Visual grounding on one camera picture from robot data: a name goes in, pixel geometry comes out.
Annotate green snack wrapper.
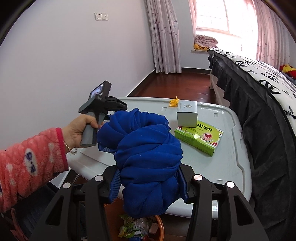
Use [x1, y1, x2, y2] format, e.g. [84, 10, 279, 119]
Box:
[118, 214, 139, 238]

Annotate blue cloth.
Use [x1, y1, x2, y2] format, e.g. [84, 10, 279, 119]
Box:
[97, 108, 183, 218]

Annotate green medicine box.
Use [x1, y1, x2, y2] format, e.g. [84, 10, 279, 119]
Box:
[175, 120, 224, 156]

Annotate white square box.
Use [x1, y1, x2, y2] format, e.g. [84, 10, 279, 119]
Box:
[177, 100, 198, 128]

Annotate orange trash bin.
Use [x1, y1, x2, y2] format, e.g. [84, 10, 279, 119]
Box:
[104, 198, 165, 240]

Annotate person left hand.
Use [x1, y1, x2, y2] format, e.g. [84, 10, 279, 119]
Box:
[62, 114, 103, 154]

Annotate grey plastic storage box lid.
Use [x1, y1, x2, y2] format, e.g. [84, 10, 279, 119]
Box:
[67, 97, 252, 217]

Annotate yellow plastic clip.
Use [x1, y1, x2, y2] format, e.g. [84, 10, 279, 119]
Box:
[169, 97, 179, 108]

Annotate left pink curtain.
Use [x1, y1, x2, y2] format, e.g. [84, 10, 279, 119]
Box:
[145, 0, 182, 74]

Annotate pink curtain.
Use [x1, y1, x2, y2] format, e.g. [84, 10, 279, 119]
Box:
[253, 1, 290, 69]
[145, 0, 182, 74]

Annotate bed with black white blanket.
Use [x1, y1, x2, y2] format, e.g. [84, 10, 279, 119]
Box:
[208, 49, 295, 240]

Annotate folded pink blanket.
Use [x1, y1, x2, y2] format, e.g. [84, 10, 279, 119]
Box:
[194, 35, 218, 51]

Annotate window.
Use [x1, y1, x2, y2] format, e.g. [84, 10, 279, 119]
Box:
[193, 0, 257, 36]

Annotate red yellow pillow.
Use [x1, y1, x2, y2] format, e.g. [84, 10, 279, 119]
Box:
[280, 64, 296, 80]

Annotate right pink curtain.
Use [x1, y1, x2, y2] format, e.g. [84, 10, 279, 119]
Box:
[253, 1, 290, 69]

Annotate white wall switch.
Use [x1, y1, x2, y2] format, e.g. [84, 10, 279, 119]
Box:
[94, 13, 109, 21]

